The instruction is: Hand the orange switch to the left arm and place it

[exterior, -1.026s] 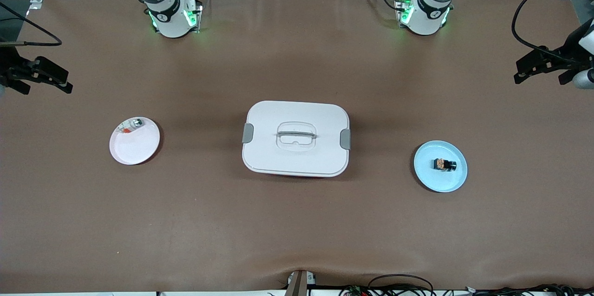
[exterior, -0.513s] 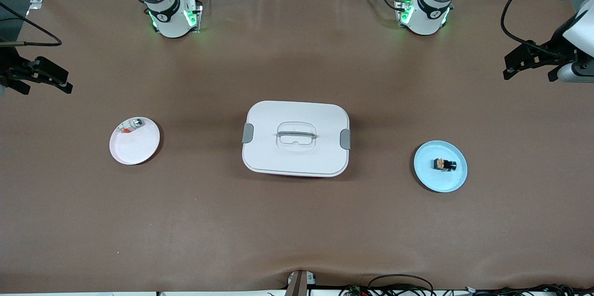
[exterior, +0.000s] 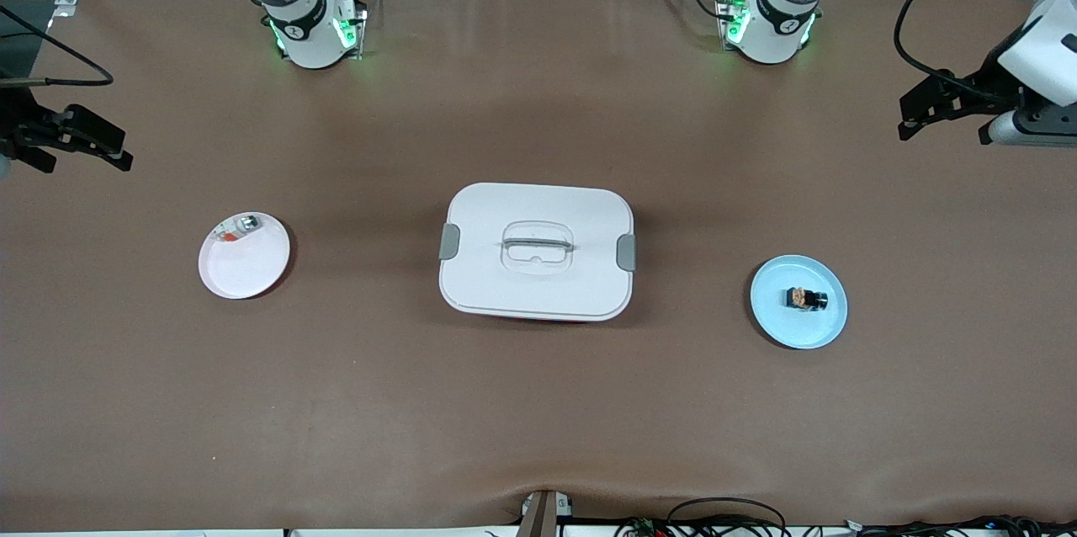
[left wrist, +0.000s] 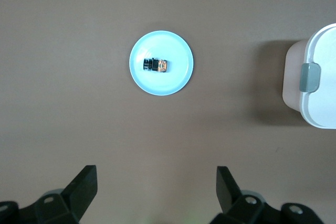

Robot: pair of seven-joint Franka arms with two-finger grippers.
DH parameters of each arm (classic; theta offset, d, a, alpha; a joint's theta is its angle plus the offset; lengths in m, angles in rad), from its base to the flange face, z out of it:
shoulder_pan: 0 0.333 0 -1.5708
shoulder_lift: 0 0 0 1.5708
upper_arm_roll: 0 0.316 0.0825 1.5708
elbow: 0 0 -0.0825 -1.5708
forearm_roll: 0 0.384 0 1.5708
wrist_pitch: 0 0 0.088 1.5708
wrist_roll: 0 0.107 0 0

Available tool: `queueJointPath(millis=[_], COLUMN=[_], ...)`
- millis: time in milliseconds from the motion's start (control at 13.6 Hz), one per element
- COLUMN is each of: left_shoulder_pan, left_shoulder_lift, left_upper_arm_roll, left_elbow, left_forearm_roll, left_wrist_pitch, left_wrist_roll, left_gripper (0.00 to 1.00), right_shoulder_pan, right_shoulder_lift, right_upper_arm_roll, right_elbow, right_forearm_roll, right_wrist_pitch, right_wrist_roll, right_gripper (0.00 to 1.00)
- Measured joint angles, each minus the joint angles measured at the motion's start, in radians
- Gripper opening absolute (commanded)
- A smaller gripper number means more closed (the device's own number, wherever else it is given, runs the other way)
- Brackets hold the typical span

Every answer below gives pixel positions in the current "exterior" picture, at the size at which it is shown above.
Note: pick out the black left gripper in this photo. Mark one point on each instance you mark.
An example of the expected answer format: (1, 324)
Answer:
(981, 88)

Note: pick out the brown camera mount bracket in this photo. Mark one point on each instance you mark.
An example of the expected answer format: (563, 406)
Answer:
(538, 520)

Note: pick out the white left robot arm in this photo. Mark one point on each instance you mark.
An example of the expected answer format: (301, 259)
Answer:
(774, 23)

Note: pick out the grey box latch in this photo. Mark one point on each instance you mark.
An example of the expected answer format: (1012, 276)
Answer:
(627, 253)
(449, 241)

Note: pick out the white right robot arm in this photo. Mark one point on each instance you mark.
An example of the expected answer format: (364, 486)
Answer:
(311, 32)

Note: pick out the white lidded storage box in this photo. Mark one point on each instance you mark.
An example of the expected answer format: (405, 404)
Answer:
(488, 209)

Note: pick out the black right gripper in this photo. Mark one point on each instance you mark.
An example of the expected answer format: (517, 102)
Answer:
(18, 126)

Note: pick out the light blue round plate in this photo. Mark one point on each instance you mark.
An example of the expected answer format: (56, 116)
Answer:
(799, 331)

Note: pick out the orange switch with black head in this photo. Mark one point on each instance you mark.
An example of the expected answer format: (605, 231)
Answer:
(806, 299)

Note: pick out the pink round plate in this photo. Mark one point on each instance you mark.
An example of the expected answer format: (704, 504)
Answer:
(244, 276)

